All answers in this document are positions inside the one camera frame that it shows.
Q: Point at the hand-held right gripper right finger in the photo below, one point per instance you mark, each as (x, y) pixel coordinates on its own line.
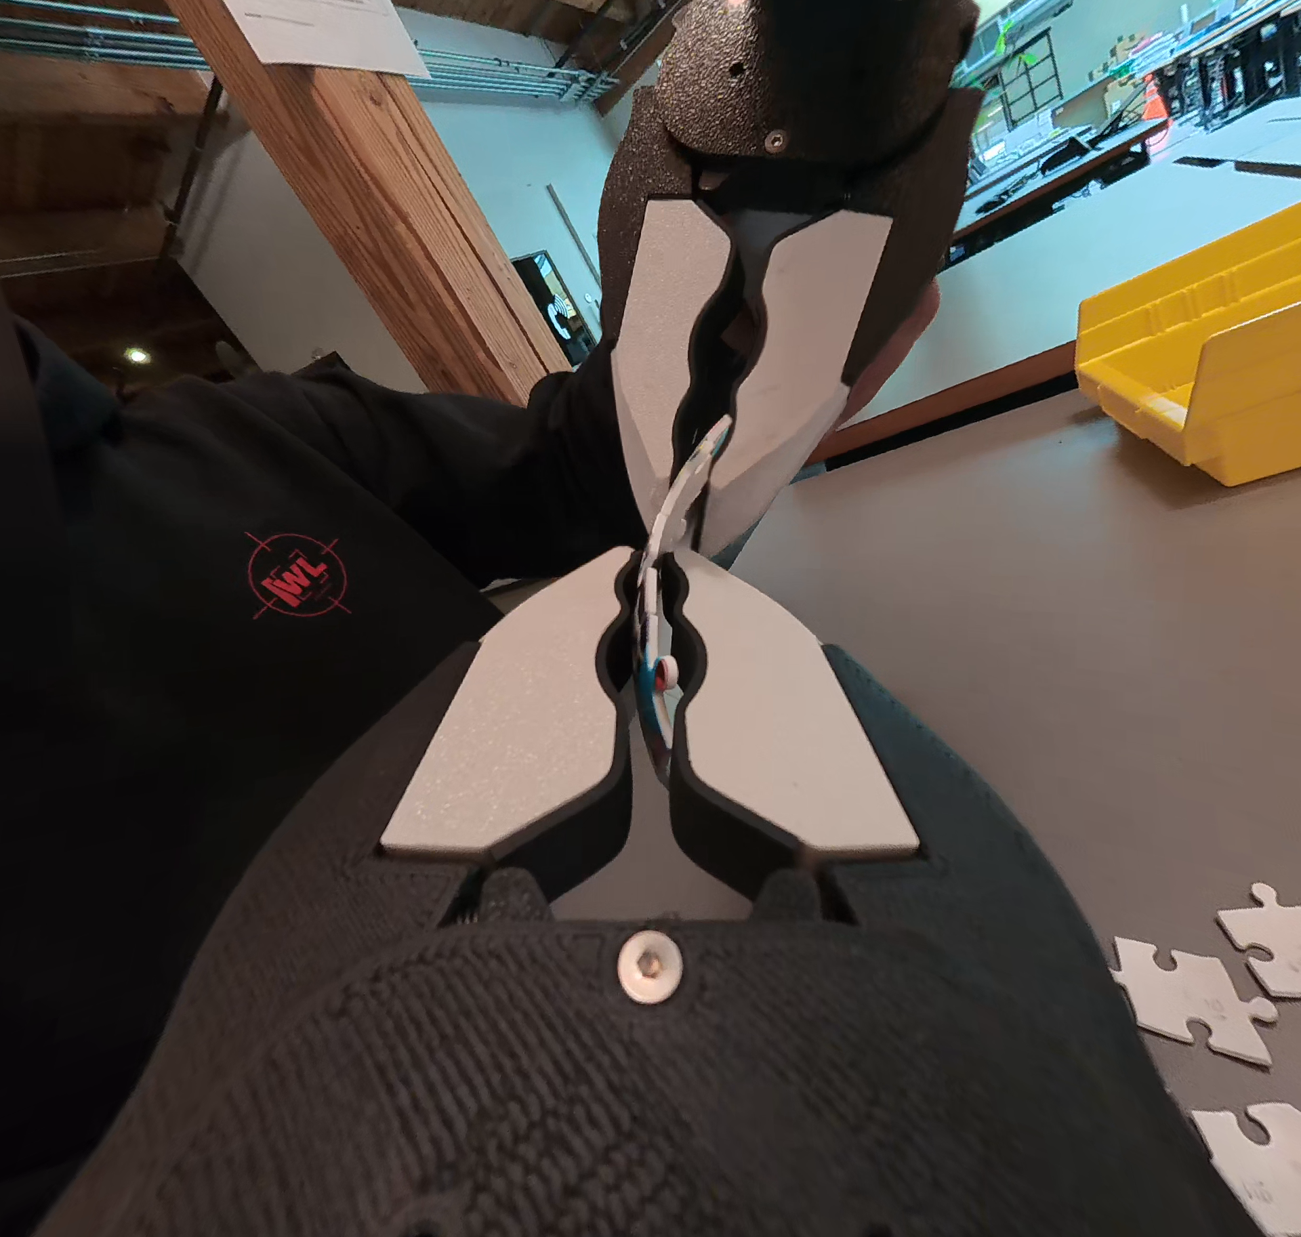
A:
(791, 739)

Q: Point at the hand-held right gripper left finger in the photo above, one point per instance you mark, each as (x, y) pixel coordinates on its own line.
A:
(509, 739)

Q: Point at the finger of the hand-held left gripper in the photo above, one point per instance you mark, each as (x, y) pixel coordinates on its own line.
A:
(801, 363)
(655, 323)

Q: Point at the curved assembled puzzle section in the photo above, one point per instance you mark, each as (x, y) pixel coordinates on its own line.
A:
(677, 489)

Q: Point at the pile of white puzzle pieces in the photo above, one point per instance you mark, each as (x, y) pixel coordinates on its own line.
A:
(1188, 1007)

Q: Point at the person's left forearm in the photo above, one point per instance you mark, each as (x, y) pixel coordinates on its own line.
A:
(576, 447)

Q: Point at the person's left hand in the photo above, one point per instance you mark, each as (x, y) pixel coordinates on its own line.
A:
(896, 350)

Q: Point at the grey table with wooden edge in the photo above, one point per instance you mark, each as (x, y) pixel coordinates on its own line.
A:
(1017, 278)

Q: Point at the black workbench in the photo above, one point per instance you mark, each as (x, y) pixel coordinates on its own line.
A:
(1059, 181)

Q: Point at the metal conduit pipes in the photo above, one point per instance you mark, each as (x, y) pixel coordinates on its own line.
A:
(488, 75)

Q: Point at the person's black sweatshirt torso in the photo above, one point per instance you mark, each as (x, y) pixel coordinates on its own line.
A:
(199, 700)

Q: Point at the orange traffic cone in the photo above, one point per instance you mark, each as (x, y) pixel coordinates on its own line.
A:
(1152, 99)

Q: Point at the yellow plastic bin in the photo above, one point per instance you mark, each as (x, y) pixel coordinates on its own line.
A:
(1188, 363)

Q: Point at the white paper notice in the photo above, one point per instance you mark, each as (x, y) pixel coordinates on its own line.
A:
(304, 6)

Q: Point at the wooden post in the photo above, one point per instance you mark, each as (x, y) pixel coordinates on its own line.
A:
(386, 192)

